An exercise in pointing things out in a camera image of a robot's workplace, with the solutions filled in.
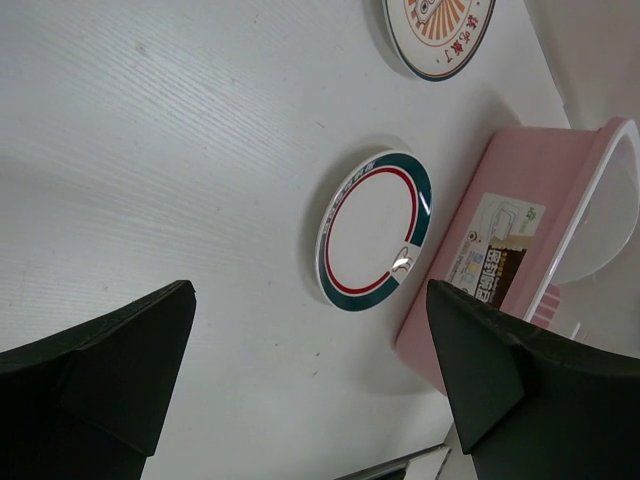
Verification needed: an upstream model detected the green red rimmed plate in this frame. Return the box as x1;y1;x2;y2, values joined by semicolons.
315;150;433;312

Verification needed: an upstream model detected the orange sunburst plate by wall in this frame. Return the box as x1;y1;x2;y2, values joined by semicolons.
382;0;496;82

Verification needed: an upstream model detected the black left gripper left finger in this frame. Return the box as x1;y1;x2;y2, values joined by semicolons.
1;280;196;479

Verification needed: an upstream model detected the white pink dish rack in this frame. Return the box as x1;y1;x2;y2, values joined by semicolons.
393;117;640;396

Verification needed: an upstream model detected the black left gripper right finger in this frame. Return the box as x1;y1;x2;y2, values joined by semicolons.
426;280;639;479

